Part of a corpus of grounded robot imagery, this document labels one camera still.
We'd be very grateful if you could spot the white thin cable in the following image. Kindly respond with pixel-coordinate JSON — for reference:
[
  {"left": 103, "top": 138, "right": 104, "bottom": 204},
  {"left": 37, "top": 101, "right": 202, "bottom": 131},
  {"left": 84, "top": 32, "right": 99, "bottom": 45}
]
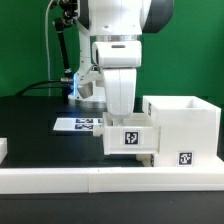
[{"left": 44, "top": 0, "right": 55, "bottom": 97}]

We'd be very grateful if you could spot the black cable bundle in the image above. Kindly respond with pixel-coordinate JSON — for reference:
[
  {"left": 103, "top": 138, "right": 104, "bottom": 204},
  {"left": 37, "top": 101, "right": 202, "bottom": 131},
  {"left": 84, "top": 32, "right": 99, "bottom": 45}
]
[{"left": 14, "top": 18, "right": 75, "bottom": 98}]

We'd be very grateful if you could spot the white drawer box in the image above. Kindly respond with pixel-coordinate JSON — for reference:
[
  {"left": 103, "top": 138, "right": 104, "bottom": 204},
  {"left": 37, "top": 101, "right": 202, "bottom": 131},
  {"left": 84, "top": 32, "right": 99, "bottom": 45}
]
[
  {"left": 136, "top": 154, "right": 154, "bottom": 167},
  {"left": 93, "top": 112, "right": 160, "bottom": 155}
]

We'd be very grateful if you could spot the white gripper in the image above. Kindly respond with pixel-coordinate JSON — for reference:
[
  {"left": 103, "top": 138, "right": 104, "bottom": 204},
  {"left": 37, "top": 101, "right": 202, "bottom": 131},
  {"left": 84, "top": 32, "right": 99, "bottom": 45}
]
[{"left": 92, "top": 41, "right": 142, "bottom": 116}]

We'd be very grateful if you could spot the large white drawer cabinet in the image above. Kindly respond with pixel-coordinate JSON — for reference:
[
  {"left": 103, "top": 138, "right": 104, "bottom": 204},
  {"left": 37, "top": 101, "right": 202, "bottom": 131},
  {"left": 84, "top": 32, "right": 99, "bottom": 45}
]
[{"left": 142, "top": 96, "right": 221, "bottom": 167}]

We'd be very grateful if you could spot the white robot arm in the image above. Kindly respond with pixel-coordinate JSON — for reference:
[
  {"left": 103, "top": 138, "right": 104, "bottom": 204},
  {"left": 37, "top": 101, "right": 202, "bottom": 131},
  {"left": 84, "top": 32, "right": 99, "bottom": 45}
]
[{"left": 53, "top": 0, "right": 174, "bottom": 119}]

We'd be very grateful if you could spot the marker tag sheet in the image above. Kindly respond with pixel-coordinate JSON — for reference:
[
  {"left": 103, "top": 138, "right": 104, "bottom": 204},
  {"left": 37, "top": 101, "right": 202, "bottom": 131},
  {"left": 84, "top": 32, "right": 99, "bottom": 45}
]
[{"left": 53, "top": 118, "right": 102, "bottom": 131}]

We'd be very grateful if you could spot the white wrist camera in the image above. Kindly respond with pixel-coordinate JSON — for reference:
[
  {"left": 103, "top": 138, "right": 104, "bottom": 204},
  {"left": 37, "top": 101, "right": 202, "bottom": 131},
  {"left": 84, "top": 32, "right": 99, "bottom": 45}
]
[{"left": 77, "top": 65, "right": 102, "bottom": 98}]

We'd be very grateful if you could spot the white perimeter fence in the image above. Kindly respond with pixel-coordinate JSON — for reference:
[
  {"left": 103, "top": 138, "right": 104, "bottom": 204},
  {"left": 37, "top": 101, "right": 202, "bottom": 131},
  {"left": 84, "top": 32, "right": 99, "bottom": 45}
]
[{"left": 0, "top": 138, "right": 224, "bottom": 194}]

